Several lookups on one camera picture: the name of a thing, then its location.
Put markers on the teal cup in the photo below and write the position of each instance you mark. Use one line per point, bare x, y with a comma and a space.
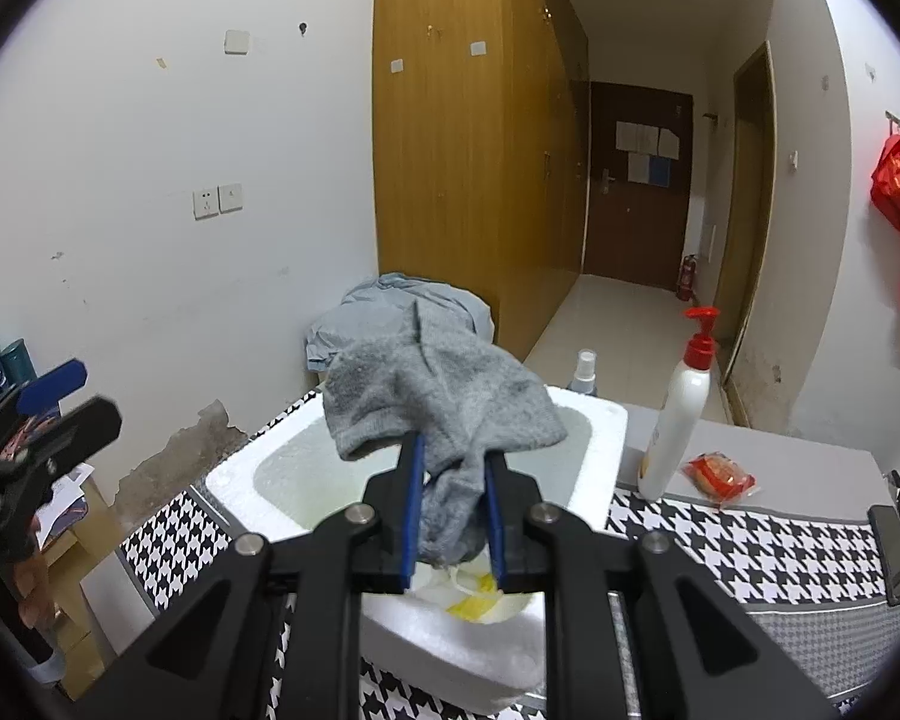
16, 371

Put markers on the clear spray bottle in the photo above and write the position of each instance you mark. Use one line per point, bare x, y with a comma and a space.
583, 379

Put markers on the white wall plate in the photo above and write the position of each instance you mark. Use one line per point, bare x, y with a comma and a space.
236, 41

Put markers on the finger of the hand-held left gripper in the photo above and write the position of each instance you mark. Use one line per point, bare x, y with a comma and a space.
52, 382
82, 424

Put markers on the grey sock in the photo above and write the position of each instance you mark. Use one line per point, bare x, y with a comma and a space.
435, 405

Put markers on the red fire extinguisher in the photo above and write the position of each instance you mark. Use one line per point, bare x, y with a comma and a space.
688, 277

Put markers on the white wall socket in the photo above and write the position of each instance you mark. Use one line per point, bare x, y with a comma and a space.
231, 197
205, 203

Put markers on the blue paper notice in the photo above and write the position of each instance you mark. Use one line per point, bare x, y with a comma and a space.
661, 171

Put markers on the houndstooth tablecloth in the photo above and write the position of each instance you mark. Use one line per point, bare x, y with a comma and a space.
720, 540

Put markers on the wooden side door frame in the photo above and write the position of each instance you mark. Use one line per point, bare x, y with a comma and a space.
754, 240

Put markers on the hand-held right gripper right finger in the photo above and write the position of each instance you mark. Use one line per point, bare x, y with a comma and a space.
495, 517

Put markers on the wooden wardrobe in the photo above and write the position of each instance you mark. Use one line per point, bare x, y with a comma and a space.
457, 165

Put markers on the person's left hand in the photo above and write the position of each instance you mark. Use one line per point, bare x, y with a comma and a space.
34, 585

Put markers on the dark brown door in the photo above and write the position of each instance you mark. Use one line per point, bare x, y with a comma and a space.
637, 240

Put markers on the black smartphone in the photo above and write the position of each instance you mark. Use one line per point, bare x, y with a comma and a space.
891, 555

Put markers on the brown cardboard box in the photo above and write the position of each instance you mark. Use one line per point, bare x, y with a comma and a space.
97, 577

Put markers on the white paper notice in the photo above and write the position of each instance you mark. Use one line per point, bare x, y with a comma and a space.
669, 142
637, 137
639, 169

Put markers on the white paper sheet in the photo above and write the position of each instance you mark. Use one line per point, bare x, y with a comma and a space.
71, 499

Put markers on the white foam box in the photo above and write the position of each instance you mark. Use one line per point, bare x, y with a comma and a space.
450, 660

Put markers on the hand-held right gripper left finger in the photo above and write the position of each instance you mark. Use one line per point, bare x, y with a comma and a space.
412, 510

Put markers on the grey-blue garment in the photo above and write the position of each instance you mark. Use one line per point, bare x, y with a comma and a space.
367, 315

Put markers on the white pump lotion bottle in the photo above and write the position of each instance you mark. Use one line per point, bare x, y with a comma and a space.
675, 427

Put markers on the red snack packet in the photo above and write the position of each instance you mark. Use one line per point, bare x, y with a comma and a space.
716, 476

